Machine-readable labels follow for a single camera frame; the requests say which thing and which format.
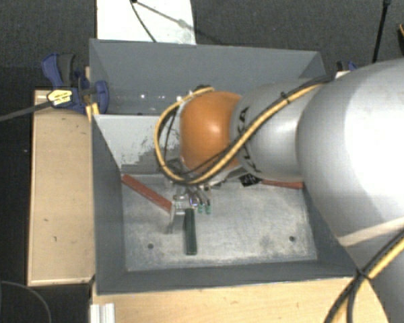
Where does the grey metal bin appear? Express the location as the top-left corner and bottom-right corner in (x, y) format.
(88, 38), (358, 295)

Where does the red-brown flat block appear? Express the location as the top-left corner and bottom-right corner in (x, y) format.
(261, 178), (305, 190)
(121, 174), (174, 212)

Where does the pale wood flat board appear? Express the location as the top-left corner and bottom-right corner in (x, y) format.
(26, 89), (97, 287)

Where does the black cylinder on white bracket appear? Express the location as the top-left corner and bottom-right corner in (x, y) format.
(209, 170), (261, 188)

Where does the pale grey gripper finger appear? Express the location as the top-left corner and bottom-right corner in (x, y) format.
(166, 209), (186, 235)

